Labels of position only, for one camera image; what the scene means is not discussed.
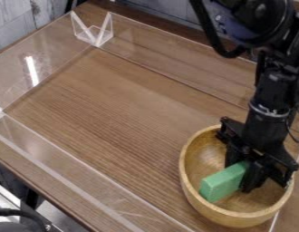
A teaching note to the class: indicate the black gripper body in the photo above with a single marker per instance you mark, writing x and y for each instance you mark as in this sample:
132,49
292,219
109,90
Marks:
263,133

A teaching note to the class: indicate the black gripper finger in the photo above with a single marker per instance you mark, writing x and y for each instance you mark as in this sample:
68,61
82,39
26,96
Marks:
255,176
237,154

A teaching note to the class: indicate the green rectangular block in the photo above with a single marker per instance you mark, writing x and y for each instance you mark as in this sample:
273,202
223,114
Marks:
224,182

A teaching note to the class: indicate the brown wooden bowl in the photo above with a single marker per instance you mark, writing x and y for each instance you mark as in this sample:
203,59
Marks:
241,209

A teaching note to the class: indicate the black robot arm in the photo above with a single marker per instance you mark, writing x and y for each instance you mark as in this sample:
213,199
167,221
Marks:
264,24

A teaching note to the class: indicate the clear acrylic tray wall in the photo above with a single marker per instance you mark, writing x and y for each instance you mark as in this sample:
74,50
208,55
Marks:
103,205

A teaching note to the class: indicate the clear acrylic corner bracket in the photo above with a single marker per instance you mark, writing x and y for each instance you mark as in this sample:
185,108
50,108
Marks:
92,34

